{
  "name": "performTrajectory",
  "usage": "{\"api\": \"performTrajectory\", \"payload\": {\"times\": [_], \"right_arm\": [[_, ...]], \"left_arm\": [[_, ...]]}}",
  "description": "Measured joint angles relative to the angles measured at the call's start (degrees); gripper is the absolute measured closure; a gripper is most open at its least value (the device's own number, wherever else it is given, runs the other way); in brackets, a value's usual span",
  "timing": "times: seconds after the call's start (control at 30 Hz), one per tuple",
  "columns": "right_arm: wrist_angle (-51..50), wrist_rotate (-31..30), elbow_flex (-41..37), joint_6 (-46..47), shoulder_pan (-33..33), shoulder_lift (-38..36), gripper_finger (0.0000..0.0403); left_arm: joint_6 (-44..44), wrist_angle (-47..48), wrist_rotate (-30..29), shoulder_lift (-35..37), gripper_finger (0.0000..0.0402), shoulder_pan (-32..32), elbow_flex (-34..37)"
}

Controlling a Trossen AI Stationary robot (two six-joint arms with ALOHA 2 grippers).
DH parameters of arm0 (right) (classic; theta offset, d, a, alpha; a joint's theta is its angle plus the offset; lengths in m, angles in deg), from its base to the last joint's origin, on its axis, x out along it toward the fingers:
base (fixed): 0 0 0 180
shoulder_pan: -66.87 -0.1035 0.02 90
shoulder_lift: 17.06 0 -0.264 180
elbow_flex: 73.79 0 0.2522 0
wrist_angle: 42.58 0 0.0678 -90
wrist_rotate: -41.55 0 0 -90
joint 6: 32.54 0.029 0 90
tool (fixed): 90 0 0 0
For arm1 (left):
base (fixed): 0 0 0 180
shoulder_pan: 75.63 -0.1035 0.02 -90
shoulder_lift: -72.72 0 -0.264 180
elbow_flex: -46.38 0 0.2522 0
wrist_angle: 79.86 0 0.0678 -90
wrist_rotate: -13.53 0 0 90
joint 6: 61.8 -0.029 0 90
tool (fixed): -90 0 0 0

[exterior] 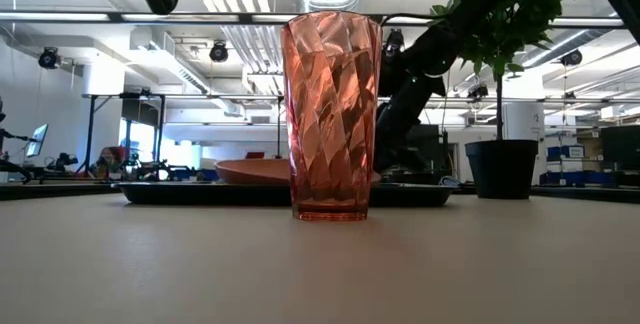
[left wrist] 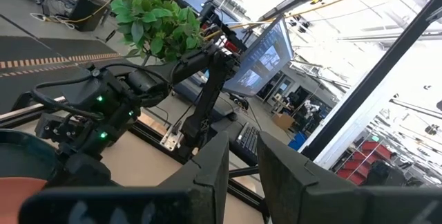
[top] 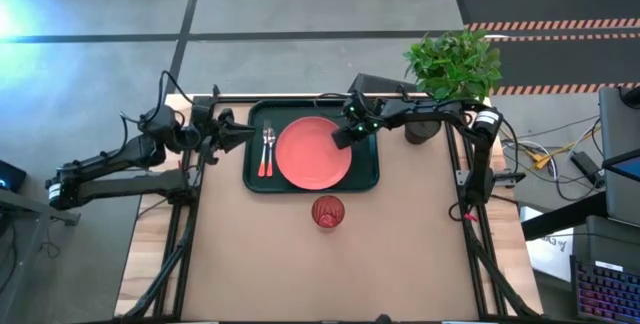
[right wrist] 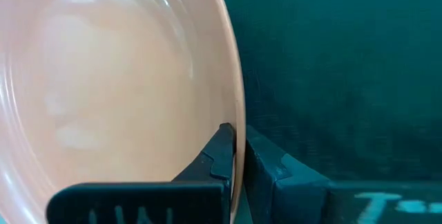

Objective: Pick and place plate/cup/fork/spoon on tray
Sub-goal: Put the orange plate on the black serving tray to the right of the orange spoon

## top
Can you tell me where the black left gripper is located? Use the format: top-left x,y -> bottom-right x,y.
199,107 -> 258,166

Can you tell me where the orange round plate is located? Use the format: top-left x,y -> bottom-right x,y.
274,116 -> 353,191

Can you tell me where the grey computer monitor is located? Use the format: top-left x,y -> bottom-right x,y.
598,86 -> 640,228

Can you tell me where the black desk beam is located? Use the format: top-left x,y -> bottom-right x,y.
519,191 -> 609,241

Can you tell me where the grey side desk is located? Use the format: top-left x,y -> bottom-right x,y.
0,188 -> 81,315

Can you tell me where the white printed sheet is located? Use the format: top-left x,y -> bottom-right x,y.
522,206 -> 576,283

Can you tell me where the black floor mat striped edge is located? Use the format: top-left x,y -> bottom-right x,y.
452,0 -> 640,33
487,32 -> 640,96

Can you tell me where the dark green plastic tray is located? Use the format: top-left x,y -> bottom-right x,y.
242,98 -> 380,195

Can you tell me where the thin grey cable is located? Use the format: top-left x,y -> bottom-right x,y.
509,115 -> 600,141

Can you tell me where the red translucent cup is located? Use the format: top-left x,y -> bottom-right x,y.
310,194 -> 346,230

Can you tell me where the brown table mat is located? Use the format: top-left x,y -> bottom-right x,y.
179,101 -> 481,323

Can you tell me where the black chair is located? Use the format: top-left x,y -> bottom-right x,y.
347,72 -> 419,96

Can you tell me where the dark round plant pot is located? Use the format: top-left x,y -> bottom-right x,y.
403,120 -> 443,146

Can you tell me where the backlit black keyboard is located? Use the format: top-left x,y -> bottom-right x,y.
569,255 -> 640,324

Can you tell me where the metal fork orange handle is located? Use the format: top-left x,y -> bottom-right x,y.
257,118 -> 272,178

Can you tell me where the yellow cable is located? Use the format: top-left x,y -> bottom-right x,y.
499,123 -> 601,171

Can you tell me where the black metal table frame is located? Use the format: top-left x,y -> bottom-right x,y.
118,83 -> 542,324

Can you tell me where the black power adapter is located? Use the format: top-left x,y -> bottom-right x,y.
570,150 -> 606,189

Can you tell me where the green leafy plant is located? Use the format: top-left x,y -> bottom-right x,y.
402,27 -> 503,103

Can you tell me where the black box with light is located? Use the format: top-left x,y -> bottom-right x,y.
0,159 -> 27,194

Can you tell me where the metal spoon orange handle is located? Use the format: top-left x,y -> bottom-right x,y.
265,127 -> 277,178

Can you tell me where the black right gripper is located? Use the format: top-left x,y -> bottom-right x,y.
330,90 -> 386,151

